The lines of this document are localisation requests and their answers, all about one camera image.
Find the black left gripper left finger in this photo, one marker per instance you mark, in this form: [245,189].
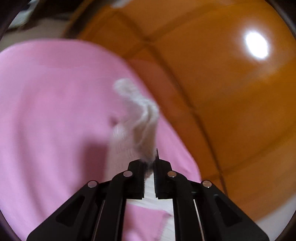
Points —
[97,210]

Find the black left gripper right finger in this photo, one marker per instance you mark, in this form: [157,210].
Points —
[201,210]

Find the cream knitted sweater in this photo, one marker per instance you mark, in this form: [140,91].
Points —
[134,137]

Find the pink bed sheet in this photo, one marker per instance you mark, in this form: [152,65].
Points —
[58,110]

